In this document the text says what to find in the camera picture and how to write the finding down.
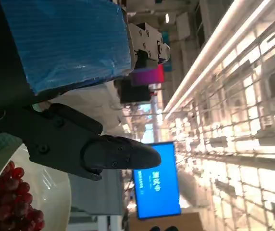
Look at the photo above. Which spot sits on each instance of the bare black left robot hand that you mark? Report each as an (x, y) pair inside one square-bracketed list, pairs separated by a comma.
[(55, 144)]

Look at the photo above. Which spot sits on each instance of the red toy grapes with leaf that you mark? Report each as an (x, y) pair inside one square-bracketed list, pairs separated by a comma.
[(10, 199)]

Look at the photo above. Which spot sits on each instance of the white square plate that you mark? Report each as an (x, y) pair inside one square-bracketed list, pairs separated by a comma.
[(53, 190)]

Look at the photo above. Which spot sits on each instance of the white glass-door cabinet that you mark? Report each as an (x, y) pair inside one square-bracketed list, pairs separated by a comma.
[(96, 195)]

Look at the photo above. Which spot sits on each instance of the black monitor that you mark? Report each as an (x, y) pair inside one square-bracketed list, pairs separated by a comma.
[(135, 93)]

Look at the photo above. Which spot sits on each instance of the blue screen monitor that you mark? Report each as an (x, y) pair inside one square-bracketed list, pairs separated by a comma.
[(156, 183)]

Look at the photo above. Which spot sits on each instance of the pink purple screen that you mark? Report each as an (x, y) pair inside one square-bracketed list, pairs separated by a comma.
[(149, 75)]

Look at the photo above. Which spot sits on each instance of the white robot machine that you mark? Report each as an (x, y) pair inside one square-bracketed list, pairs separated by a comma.
[(147, 41)]

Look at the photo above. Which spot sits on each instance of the brown cardboard box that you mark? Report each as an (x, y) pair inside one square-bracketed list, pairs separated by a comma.
[(180, 222)]

